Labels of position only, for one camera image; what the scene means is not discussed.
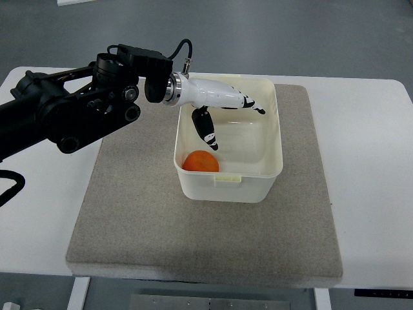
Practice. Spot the orange fruit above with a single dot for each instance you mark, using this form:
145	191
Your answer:
201	161

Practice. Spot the small white block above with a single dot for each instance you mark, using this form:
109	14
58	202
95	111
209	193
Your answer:
10	306

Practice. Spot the black control panel strip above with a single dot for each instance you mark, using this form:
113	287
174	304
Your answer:
383	293

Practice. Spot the white board on floor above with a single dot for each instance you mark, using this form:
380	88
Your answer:
70	2

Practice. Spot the white table leg left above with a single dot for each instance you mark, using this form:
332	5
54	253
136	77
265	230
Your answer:
79	293

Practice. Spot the grey felt mat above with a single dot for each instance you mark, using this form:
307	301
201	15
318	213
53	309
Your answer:
135	221

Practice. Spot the white plastic box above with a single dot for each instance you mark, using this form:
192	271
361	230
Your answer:
249	150

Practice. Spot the white table leg right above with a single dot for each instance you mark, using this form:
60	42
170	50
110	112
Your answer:
322	299

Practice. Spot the white table leg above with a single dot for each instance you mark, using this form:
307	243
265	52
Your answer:
322	299
79	293

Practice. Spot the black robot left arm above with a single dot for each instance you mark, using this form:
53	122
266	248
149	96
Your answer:
75	108

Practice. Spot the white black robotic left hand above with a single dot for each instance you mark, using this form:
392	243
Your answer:
202	94

